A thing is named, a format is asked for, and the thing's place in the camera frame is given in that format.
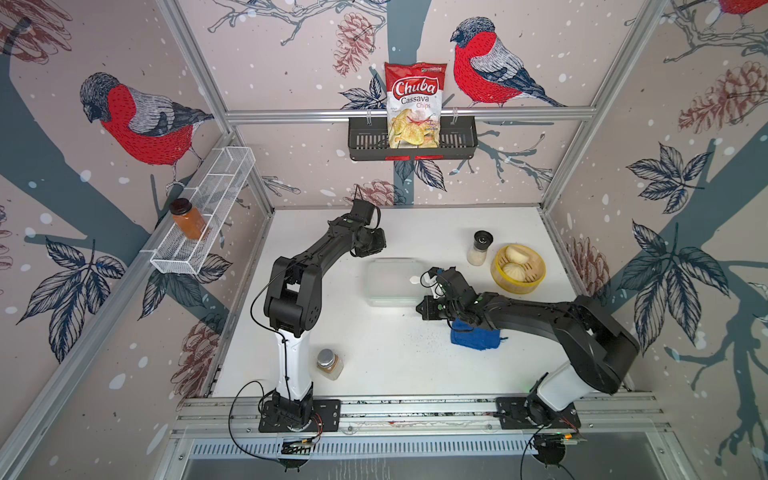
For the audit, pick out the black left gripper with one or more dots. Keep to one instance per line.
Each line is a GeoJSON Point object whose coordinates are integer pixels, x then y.
{"type": "Point", "coordinates": [380, 245]}

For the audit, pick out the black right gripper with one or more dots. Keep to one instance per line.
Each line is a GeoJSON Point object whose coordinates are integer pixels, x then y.
{"type": "Point", "coordinates": [426, 312]}

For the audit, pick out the translucent plastic lunch box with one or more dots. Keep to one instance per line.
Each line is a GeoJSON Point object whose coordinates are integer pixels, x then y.
{"type": "Point", "coordinates": [394, 282]}

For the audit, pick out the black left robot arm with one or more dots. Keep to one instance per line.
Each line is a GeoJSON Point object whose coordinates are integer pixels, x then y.
{"type": "Point", "coordinates": [293, 300]}

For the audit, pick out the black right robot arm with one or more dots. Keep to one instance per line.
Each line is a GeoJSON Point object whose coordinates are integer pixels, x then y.
{"type": "Point", "coordinates": [599, 350]}

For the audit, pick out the blue microfibre cloth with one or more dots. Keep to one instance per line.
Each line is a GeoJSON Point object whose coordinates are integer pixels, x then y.
{"type": "Point", "coordinates": [463, 334]}

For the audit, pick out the salt grinder black top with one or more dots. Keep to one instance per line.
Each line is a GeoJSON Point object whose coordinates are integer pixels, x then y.
{"type": "Point", "coordinates": [477, 254]}

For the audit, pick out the yellow bowl with dumplings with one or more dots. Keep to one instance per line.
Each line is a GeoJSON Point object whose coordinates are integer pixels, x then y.
{"type": "Point", "coordinates": [518, 269]}

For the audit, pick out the small jar silver lid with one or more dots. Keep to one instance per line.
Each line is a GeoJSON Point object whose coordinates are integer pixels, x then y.
{"type": "Point", "coordinates": [329, 364]}

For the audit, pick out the red cassava chips bag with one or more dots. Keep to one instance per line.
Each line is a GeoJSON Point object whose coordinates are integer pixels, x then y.
{"type": "Point", "coordinates": [414, 104]}

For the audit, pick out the orange sauce bottle black cap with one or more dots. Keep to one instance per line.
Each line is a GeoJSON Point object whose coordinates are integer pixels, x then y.
{"type": "Point", "coordinates": [189, 219]}

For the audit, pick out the black wire wall basket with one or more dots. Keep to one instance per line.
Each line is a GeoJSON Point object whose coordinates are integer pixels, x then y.
{"type": "Point", "coordinates": [377, 139]}

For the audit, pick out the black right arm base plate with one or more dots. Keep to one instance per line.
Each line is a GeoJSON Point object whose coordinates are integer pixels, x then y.
{"type": "Point", "coordinates": [519, 412]}

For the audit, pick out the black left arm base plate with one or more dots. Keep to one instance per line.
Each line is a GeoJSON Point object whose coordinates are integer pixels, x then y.
{"type": "Point", "coordinates": [284, 416]}

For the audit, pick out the clear acrylic wall shelf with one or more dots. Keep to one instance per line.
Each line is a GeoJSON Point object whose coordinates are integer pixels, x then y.
{"type": "Point", "coordinates": [211, 202]}

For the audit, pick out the aluminium front rail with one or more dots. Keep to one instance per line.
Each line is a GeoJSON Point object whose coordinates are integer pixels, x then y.
{"type": "Point", "coordinates": [419, 414]}

